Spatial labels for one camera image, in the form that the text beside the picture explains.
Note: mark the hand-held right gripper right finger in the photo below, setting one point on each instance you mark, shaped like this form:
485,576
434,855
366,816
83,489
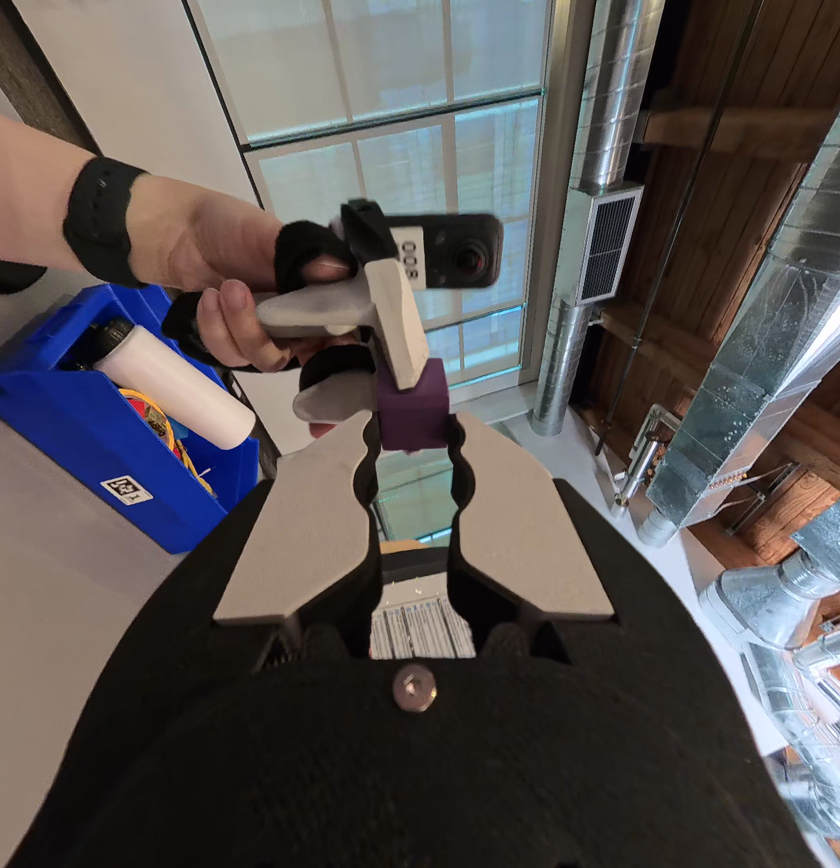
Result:
528,536

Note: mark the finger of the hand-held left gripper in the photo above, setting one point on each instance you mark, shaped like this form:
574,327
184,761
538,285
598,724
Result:
396,319

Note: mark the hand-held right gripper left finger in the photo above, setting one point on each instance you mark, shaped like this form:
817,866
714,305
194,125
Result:
304,536

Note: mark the purple cube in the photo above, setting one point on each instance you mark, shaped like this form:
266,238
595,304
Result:
413,413

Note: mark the person's left forearm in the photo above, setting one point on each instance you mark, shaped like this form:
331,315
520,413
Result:
26,196

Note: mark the person's left hand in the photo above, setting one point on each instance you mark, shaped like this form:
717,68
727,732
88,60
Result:
203,237

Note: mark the white ribbed panel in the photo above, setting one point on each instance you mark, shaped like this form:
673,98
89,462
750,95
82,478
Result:
420,627

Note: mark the small metal pipe fitting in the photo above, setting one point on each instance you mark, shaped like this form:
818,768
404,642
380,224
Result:
647,454

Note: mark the metal air vent grille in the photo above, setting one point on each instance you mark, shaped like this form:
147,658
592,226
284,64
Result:
606,247

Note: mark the large paned window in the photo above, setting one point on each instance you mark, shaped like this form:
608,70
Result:
392,68

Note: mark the white cylinder with black cap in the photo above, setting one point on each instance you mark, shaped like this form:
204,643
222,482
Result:
176,380

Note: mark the black ceiling pipe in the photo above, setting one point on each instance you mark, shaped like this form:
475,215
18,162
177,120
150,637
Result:
691,176

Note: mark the blue plastic bin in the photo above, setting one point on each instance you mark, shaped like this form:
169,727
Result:
74,434

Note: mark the branching metal ductwork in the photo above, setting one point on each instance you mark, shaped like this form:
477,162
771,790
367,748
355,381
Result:
786,651

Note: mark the black wristband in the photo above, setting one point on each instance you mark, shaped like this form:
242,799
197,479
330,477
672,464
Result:
98,217

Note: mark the round metal duct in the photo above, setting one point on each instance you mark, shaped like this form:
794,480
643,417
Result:
609,102

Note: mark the rectangular metal duct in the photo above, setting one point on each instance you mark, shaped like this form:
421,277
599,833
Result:
765,352

